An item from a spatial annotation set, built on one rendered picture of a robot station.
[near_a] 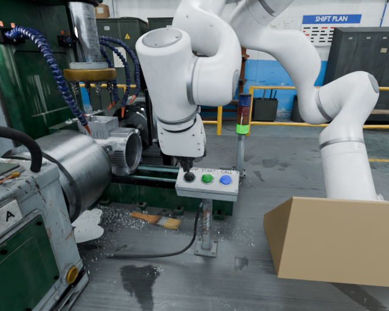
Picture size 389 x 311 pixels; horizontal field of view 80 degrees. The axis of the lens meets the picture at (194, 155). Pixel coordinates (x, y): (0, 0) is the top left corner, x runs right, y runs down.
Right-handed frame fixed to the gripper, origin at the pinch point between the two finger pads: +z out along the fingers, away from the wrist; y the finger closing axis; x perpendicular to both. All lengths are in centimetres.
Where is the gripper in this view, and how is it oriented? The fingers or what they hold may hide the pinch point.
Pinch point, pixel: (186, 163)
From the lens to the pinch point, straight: 58.9
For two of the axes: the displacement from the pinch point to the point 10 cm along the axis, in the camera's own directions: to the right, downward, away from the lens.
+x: -1.6, 7.8, -6.0
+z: 0.9, 6.2, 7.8
